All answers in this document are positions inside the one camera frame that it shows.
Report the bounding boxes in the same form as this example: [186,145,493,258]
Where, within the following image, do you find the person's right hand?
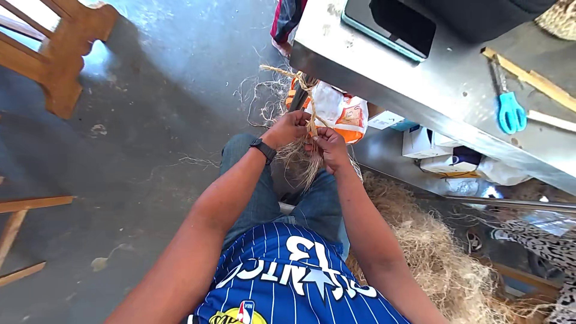
[304,127,351,176]

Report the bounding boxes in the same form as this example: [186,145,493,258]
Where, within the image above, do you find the person's left hand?
[261,110,312,151]

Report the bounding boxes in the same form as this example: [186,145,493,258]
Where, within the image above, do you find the braided straw-coloured fibre rope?
[259,64,331,192]

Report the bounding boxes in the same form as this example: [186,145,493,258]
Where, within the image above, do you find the person's left forearm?
[104,146,268,324]

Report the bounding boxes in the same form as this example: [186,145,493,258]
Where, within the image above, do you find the person's right forearm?
[333,163,450,324]

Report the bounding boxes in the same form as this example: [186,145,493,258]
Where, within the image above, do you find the white and orange bag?
[285,77,369,145]

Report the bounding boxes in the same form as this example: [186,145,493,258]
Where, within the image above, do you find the person's legs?
[219,133,351,262]

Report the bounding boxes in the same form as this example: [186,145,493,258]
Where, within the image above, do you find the metal table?
[290,0,576,212]

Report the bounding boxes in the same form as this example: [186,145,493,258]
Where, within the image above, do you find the white box with dark print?
[420,146,482,174]

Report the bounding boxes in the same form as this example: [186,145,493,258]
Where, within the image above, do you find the phone with teal case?
[341,0,437,63]

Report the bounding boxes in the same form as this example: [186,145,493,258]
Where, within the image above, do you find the person's body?
[187,222,411,324]

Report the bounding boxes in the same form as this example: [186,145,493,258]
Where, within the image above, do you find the pile of beige fibres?
[349,170,516,324]

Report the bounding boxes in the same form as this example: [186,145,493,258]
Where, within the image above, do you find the clear plastic bag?
[476,157,532,186]

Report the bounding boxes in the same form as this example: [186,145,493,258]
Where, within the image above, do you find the black bag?
[423,0,559,44]

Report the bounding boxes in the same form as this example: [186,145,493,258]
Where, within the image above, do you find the long wooden strip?
[480,47,576,113]

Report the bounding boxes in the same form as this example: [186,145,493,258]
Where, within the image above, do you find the pale narrow strip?
[527,110,576,133]

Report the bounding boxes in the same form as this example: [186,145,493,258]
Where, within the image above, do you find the wooden chair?
[0,0,121,120]

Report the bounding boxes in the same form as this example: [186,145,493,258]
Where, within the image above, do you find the wooden beam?
[477,257,563,299]

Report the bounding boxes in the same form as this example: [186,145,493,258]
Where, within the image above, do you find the woven beige item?
[535,0,576,41]

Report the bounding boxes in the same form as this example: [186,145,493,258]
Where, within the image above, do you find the scissors with blue handles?
[490,58,527,135]

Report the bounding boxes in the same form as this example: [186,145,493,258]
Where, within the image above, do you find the wooden stool frame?
[0,196,75,288]

